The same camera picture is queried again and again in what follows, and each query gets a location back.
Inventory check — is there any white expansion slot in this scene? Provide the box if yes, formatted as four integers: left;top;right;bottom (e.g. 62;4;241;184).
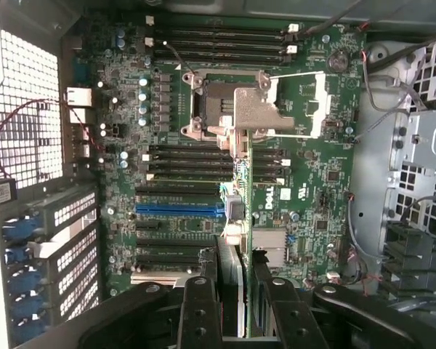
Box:
130;270;204;290

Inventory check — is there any thin metal locking lever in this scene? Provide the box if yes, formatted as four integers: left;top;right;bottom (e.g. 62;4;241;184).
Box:
268;71;326;80

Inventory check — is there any coin cell battery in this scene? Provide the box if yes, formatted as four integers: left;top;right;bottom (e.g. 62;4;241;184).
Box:
328;50;350;72

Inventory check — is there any open black PC case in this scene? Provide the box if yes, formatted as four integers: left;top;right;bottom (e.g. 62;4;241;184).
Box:
0;0;436;349

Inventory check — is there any blue expansion slot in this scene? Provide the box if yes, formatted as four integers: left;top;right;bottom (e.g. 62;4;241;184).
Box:
135;203;226;220

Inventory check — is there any green motherboard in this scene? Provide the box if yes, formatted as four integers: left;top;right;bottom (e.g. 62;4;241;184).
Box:
63;14;368;295

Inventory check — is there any CPU socket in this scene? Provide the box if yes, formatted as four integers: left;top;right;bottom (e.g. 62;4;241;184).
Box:
181;68;277;141

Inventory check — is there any silver chipset heat sink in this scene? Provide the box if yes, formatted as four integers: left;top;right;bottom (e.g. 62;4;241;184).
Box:
252;228;290;268

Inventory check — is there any black looped wire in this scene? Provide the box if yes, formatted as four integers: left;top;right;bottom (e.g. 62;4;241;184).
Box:
296;0;371;39

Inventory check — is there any perforated metal disk bay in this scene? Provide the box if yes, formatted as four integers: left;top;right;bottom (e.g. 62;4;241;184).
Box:
381;34;436;226

